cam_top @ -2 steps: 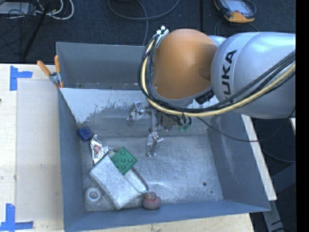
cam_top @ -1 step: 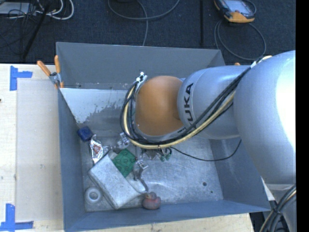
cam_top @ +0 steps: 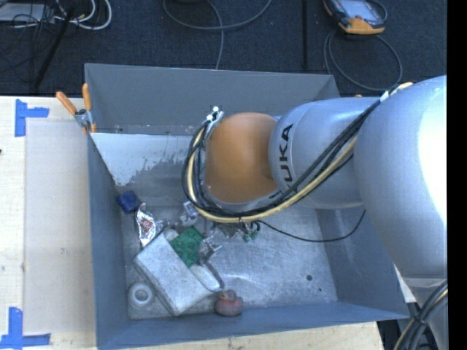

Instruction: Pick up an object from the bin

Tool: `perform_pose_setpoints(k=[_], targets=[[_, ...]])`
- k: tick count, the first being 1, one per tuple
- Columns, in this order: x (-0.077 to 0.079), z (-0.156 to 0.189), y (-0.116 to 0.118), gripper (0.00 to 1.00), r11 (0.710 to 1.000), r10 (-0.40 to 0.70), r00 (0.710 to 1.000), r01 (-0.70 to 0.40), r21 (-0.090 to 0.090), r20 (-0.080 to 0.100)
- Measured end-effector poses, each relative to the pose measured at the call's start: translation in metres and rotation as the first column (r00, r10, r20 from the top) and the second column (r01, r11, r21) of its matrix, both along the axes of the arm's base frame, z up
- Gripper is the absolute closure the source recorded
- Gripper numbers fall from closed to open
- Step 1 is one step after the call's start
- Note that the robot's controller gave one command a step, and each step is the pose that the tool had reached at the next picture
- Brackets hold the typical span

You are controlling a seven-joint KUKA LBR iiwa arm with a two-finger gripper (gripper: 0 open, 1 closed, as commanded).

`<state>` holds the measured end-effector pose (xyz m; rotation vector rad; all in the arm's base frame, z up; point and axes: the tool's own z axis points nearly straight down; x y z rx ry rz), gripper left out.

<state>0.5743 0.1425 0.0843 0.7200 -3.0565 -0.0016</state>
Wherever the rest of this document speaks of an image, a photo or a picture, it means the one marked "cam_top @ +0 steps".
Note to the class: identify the silver foil packet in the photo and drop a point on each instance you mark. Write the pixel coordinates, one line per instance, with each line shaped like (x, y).
(146, 224)

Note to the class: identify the grey white flat packet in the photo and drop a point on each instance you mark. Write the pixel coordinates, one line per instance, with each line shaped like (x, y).
(169, 275)

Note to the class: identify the red toy duck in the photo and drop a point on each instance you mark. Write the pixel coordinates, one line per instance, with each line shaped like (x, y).
(228, 304)

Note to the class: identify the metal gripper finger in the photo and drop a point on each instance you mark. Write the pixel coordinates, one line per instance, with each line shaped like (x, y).
(190, 211)
(210, 247)

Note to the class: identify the grey metal bin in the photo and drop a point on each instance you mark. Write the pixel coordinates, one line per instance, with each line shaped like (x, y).
(270, 264)

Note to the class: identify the blue sponge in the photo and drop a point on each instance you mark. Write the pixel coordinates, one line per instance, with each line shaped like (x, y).
(127, 201)

